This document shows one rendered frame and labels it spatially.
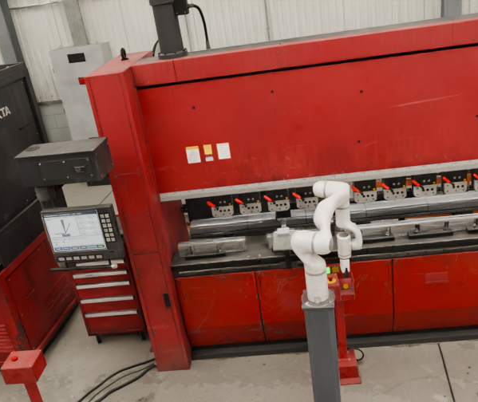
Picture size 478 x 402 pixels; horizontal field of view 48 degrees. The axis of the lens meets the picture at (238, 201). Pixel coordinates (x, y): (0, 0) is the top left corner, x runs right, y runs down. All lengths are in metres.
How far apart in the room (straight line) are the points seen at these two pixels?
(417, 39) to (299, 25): 4.17
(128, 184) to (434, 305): 2.34
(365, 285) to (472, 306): 0.80
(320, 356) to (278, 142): 1.39
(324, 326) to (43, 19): 6.57
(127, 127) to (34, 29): 5.32
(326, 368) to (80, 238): 1.67
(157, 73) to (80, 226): 1.07
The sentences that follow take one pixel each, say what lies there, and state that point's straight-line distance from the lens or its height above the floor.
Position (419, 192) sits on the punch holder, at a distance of 3.88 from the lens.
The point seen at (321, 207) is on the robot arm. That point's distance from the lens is 3.05.
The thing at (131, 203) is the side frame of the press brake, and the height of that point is 1.44.
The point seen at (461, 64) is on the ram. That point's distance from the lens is 3.69.
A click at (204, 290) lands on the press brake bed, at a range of 4.04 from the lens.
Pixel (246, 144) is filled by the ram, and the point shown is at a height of 1.69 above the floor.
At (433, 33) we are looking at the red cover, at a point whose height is 2.25.
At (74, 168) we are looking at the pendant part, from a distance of 3.28.
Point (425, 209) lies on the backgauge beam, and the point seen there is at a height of 0.94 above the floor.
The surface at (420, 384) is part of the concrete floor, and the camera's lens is 4.11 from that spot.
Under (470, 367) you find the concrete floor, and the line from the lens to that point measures 4.28.
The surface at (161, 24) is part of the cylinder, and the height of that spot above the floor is 2.52.
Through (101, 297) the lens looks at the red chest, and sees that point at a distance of 4.60.
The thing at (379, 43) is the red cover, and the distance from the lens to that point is 3.53.
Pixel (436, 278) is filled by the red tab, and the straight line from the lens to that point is 4.11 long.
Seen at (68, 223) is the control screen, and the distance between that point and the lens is 3.43.
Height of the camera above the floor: 2.79
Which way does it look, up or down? 23 degrees down
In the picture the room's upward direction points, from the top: 9 degrees counter-clockwise
